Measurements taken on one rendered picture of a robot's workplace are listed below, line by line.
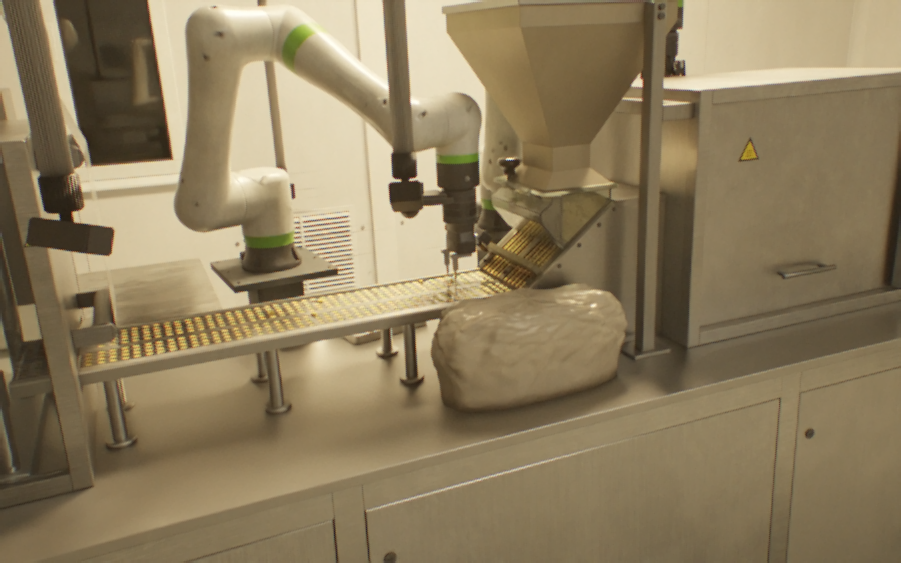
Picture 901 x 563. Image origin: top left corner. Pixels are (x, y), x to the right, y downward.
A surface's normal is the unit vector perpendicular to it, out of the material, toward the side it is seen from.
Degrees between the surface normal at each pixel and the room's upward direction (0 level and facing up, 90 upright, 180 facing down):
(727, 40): 90
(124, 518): 0
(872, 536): 90
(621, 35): 114
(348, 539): 90
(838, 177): 90
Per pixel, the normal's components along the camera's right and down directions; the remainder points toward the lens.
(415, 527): 0.40, 0.25
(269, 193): 0.71, 0.14
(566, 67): 0.38, 0.62
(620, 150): -0.92, 0.15
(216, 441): -0.04, -0.95
